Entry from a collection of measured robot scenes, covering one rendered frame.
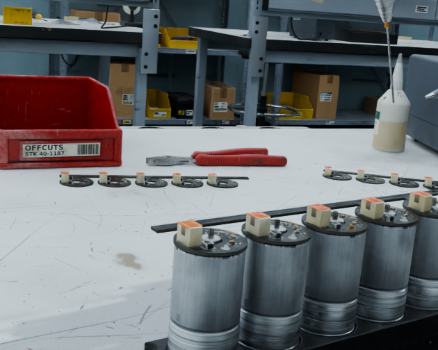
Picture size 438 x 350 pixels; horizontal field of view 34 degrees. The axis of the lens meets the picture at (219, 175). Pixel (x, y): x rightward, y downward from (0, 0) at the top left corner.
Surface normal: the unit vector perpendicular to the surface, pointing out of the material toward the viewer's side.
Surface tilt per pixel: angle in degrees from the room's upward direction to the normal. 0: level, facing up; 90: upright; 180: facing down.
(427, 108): 90
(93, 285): 0
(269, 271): 90
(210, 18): 90
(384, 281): 90
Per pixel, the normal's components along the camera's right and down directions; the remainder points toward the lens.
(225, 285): 0.52, 0.24
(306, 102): -0.92, 0.00
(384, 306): 0.11, 0.25
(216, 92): 0.32, 0.31
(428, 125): -0.99, -0.04
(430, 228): -0.33, 0.21
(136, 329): 0.07, -0.97
